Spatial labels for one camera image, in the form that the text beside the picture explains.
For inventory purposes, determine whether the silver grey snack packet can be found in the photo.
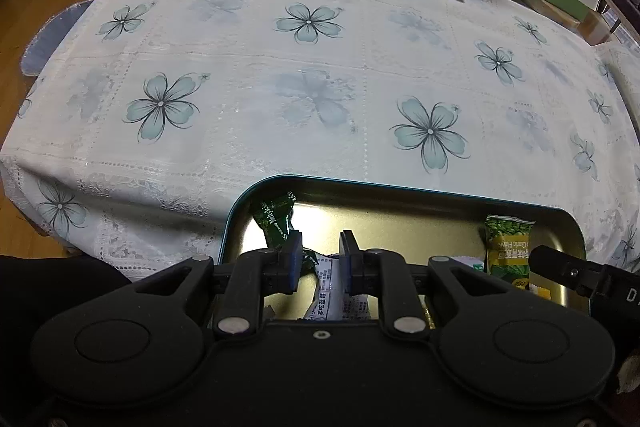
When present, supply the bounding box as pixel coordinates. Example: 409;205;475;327
299;252;391;323

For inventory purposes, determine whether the dark green snack packet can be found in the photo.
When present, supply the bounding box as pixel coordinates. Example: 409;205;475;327
251;192;297;249

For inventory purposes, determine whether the gold metal tin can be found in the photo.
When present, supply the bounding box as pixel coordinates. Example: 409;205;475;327
217;174;589;324

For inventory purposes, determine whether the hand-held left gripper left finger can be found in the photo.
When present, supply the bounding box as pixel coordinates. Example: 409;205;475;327
127;229;306;339

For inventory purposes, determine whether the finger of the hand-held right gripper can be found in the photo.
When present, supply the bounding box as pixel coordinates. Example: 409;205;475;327
529;245;609;301

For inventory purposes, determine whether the white floral chair cover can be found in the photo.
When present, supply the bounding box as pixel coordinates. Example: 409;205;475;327
595;42;640;142

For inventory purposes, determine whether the light green pea snack packet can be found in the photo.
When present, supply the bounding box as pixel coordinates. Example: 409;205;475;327
482;214;536;292

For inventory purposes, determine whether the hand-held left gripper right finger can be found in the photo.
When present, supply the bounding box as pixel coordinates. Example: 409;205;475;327
339;229;508;337

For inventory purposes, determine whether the white green patterned snack packet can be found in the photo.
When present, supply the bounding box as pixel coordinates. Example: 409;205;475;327
450;255;486;274

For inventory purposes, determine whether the white floral tablecloth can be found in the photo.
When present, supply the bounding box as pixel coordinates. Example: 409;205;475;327
0;0;640;280

